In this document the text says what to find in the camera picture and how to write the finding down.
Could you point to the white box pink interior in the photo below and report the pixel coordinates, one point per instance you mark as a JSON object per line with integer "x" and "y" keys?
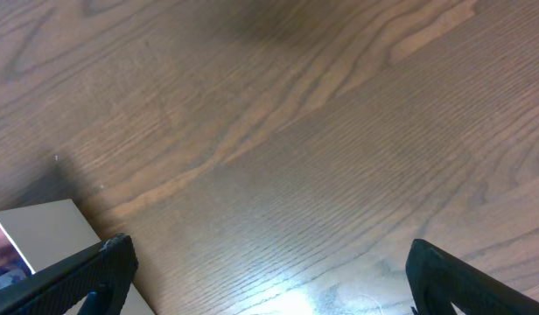
{"x": 33, "y": 238}

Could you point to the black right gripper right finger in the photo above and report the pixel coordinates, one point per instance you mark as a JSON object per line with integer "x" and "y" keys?
{"x": 440, "y": 283}

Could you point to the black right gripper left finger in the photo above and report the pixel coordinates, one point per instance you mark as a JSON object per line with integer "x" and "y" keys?
{"x": 99, "y": 277}

